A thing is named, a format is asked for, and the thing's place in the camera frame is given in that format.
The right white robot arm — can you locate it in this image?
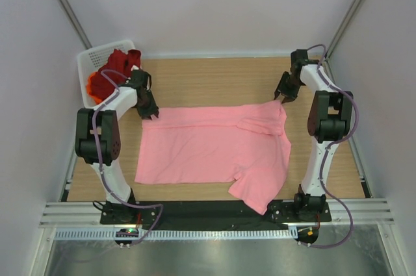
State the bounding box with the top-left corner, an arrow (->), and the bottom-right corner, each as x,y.
274,49 -> 354,221

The white plastic laundry basket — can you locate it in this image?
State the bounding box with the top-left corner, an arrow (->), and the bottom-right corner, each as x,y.
77,40 -> 136,108

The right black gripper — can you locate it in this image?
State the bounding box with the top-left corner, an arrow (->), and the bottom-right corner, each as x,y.
274,71 -> 303,104

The aluminium frame post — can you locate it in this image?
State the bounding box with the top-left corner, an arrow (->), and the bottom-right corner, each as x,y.
57,0 -> 92,49
326,0 -> 365,59

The pink t shirt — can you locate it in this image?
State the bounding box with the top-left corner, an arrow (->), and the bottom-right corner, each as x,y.
135,101 -> 291,215

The orange t shirt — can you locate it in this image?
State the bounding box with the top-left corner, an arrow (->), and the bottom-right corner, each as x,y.
85,72 -> 97,101

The left aluminium frame post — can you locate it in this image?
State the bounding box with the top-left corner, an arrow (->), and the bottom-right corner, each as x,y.
57,0 -> 92,49

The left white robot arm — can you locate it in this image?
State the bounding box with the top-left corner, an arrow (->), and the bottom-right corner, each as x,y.
75,66 -> 159,224

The dark red t shirt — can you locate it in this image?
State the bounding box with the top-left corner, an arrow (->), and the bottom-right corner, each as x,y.
92,49 -> 142,104

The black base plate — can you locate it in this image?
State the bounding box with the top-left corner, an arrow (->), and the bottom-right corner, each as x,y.
93,199 -> 332,231

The right aluminium frame post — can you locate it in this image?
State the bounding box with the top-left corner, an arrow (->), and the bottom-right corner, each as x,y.
326,0 -> 365,59

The white slotted cable duct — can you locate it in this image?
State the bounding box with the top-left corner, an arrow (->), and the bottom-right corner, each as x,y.
55,227 -> 298,242

